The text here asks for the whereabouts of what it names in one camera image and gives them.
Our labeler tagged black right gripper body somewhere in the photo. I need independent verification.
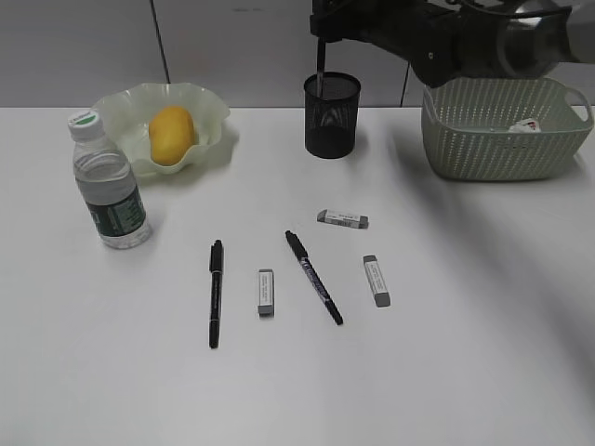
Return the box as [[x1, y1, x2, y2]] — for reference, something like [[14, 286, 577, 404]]
[[310, 0, 386, 44]]

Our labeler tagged white waste paper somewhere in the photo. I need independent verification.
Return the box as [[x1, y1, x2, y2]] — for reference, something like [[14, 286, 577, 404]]
[[508, 118, 541, 134]]

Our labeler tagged yellow mango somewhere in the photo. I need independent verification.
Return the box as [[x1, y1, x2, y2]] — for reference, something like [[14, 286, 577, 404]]
[[149, 106, 196, 166]]

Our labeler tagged grey white eraser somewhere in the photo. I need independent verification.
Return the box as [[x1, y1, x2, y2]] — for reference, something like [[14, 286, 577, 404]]
[[363, 255, 390, 308], [258, 269, 275, 317], [316, 209, 369, 229]]

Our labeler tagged clear water bottle green label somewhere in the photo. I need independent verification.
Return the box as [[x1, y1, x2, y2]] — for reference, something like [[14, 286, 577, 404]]
[[68, 109, 152, 249]]

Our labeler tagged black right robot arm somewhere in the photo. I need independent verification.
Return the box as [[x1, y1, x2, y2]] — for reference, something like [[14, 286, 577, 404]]
[[310, 1, 594, 87]]

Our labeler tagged black mesh pen holder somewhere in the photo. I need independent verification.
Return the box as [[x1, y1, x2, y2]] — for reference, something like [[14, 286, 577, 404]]
[[303, 72, 361, 159]]

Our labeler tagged pale green woven basket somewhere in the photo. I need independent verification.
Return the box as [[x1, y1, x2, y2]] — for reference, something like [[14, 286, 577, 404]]
[[421, 78, 594, 182]]

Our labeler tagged grey white eraser top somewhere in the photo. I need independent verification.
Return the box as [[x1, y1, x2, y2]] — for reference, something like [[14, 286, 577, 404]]
[[316, 209, 369, 229]]

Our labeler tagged pale green wavy plate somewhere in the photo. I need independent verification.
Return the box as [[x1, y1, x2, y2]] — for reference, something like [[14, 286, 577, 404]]
[[92, 83, 231, 177]]

